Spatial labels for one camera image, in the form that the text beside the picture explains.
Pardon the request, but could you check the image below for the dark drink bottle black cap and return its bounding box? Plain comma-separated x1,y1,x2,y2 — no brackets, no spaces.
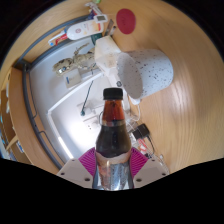
92,87,134,192

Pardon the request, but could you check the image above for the small white oval case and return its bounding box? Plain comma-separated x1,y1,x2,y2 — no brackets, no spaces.
128,94,143,106

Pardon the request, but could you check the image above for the small white desk thermometer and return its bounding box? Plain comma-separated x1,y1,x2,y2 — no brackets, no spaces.
93,13,108,24

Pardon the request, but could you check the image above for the white tissue pack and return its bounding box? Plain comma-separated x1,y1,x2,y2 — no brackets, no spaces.
94,35,123,76

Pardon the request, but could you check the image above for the white wall box blue label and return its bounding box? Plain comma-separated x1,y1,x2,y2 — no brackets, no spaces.
64,69,83,88

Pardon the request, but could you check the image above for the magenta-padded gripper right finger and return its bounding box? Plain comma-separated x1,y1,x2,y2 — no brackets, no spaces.
128,147,170,189

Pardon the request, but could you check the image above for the white desk lamp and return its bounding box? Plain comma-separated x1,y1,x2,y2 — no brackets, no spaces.
46,71,104,160

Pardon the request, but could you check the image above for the black charger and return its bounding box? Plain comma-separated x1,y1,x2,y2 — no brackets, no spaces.
132,123,151,140

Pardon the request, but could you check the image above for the flat round red coaster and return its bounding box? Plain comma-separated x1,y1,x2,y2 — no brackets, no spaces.
115,8,137,35

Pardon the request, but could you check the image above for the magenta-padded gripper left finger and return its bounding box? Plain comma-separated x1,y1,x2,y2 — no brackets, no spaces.
56,147,99,189

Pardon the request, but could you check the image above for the white speckled mug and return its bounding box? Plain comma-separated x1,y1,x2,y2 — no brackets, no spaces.
116,49,174,100

